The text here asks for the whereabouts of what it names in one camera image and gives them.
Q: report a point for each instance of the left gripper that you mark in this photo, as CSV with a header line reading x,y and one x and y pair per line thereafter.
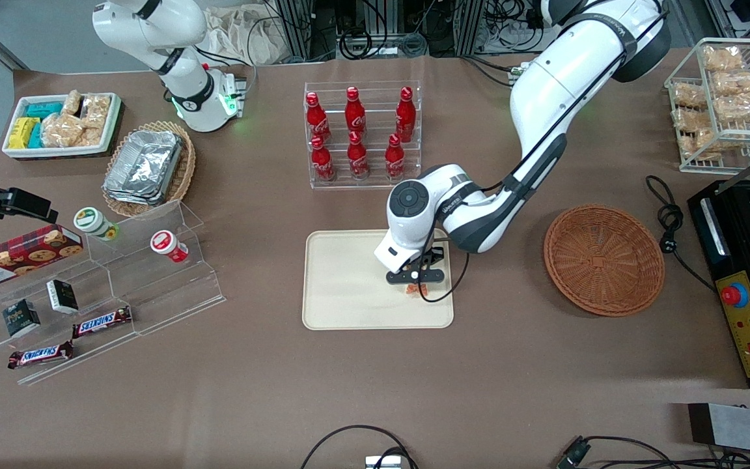
x,y
437,251

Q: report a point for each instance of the triangular sandwich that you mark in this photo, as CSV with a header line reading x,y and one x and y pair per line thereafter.
x,y
416,289

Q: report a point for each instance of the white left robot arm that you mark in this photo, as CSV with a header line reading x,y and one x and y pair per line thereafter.
x,y
577,71

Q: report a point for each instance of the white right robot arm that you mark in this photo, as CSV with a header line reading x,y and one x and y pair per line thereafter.
x,y
153,26

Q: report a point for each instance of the beige plastic tray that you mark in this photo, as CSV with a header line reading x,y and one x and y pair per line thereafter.
x,y
342,286

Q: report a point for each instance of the white rectangular snack tray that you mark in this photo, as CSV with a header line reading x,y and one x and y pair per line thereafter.
x,y
111,127

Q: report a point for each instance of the oval light wicker basket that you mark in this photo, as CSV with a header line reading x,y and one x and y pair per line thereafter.
x,y
183,176

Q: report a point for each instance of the round brown wicker basket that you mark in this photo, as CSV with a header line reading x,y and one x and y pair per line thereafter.
x,y
603,260

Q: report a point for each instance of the red tartan cookie box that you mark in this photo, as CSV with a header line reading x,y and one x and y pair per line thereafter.
x,y
20,257

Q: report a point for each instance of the yellow snack packet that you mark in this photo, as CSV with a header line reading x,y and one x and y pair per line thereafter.
x,y
22,132

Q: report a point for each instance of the teal snack packet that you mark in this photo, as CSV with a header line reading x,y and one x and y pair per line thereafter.
x,y
36,135
44,109

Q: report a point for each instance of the green lidded cup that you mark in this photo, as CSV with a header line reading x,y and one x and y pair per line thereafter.
x,y
92,221

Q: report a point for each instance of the clear bag of crackers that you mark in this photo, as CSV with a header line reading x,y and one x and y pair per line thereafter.
x,y
92,136
96,109
61,130
72,103

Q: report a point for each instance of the small black white box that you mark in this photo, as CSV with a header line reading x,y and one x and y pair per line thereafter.
x,y
62,296

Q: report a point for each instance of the clear acrylic bottle rack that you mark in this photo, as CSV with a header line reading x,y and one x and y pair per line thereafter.
x,y
375,179

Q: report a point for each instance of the red cola bottle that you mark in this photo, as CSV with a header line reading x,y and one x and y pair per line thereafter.
x,y
394,161
357,159
355,114
322,163
405,117
316,120

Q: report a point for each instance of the stack of foil trays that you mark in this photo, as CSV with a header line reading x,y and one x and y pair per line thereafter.
x,y
144,166

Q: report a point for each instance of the brown snickers bar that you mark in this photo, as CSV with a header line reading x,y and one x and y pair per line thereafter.
x,y
101,322
40,355

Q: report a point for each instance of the red lidded cup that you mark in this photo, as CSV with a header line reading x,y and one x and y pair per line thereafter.
x,y
165,243

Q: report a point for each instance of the small silver device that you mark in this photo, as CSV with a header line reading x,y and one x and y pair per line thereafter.
x,y
383,462

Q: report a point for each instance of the clear acrylic stepped shelf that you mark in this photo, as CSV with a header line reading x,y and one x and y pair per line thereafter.
x,y
166,293

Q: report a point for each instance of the grey metal bar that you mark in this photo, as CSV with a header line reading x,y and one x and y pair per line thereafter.
x,y
739,426

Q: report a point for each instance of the aluminium frame post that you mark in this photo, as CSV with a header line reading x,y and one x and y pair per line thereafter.
x,y
300,29
469,26

